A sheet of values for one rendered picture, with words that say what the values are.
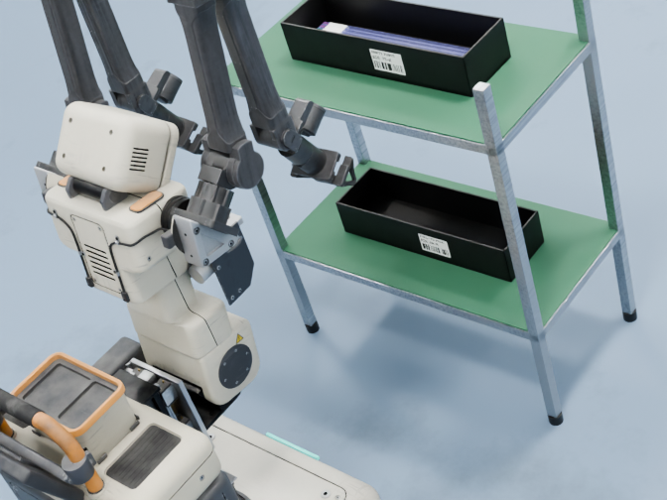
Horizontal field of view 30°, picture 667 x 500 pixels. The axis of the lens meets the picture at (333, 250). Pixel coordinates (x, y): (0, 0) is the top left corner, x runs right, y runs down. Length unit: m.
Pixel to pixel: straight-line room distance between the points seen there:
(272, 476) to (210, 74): 1.19
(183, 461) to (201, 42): 0.83
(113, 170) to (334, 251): 1.27
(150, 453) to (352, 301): 1.49
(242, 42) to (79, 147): 0.39
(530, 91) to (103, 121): 1.01
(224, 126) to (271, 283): 1.77
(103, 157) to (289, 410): 1.43
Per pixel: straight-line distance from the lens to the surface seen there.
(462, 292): 3.31
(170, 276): 2.59
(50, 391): 2.66
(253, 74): 2.40
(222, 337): 2.71
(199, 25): 2.28
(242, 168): 2.39
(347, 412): 3.59
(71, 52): 2.65
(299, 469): 3.12
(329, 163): 2.62
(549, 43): 3.06
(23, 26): 6.30
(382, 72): 3.07
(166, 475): 2.51
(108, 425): 2.57
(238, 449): 3.23
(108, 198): 2.46
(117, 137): 2.41
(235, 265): 2.65
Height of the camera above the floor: 2.58
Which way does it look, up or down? 39 degrees down
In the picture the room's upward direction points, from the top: 19 degrees counter-clockwise
